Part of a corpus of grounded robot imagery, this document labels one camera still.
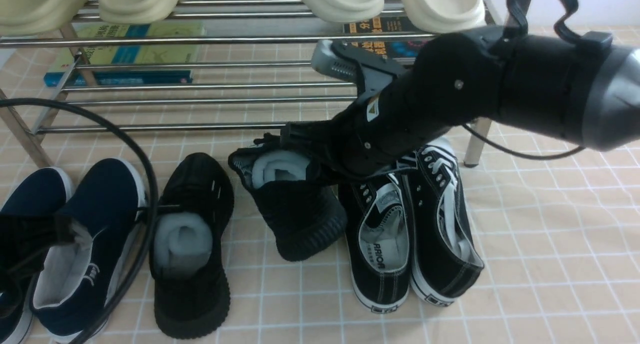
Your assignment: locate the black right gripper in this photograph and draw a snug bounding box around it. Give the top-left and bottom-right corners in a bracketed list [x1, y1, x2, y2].
[280, 26, 504, 182]

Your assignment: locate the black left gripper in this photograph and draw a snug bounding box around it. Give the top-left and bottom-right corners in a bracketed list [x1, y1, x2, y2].
[0, 214, 75, 315]

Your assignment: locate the black knit sneaker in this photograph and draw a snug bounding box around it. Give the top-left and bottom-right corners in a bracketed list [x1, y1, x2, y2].
[227, 133, 348, 262]
[149, 152, 234, 340]

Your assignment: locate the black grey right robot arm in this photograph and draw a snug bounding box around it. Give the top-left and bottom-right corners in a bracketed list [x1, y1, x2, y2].
[280, 26, 639, 182]

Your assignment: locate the steel shoe rack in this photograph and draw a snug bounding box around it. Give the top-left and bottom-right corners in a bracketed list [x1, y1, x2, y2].
[0, 0, 537, 168]

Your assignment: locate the navy slip-on shoe left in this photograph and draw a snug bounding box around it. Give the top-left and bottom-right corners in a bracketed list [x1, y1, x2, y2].
[0, 167, 73, 344]

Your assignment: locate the navy slip-on shoe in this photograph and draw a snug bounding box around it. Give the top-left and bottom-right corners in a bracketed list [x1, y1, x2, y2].
[0, 167, 73, 344]
[30, 158, 146, 344]

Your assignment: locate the black yellow book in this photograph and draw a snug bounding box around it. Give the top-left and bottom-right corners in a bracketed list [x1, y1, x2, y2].
[342, 16, 426, 63]

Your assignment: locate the navy slip-on shoe right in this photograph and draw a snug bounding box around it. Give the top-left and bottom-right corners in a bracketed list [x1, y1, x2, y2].
[30, 158, 146, 344]

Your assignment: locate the cream slipper far right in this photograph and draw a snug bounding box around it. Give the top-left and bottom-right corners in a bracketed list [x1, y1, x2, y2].
[400, 0, 486, 34]

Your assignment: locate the black canvas sneaker left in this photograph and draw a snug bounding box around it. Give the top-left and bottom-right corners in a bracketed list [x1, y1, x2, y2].
[337, 174, 412, 314]

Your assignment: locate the black canvas sneaker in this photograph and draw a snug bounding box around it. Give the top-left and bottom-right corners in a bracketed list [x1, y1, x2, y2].
[337, 174, 412, 314]
[401, 137, 485, 307]

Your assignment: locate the black canvas sneaker right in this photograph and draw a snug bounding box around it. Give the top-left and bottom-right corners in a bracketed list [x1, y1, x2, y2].
[401, 137, 485, 307]

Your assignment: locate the beige checked floor cloth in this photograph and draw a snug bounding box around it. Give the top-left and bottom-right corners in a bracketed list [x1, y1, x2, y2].
[0, 26, 640, 344]

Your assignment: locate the green slipper far left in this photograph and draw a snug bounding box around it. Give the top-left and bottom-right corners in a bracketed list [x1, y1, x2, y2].
[0, 0, 88, 37]

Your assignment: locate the green slipper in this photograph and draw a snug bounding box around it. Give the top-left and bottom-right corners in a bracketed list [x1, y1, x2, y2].
[0, 0, 88, 37]
[98, 0, 179, 25]

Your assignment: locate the green blue book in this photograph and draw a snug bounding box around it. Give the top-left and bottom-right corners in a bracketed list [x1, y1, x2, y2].
[43, 22, 206, 87]

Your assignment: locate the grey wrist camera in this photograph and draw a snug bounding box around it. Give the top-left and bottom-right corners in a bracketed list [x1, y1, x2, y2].
[310, 39, 407, 95]

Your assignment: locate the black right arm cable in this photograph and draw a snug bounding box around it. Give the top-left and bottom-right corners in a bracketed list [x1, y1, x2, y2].
[462, 0, 586, 161]

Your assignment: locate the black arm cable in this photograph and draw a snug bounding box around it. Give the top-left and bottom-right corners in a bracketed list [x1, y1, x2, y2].
[462, 0, 586, 161]
[0, 98, 160, 344]

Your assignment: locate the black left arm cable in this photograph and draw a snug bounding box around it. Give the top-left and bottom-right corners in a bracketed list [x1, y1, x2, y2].
[0, 98, 160, 344]

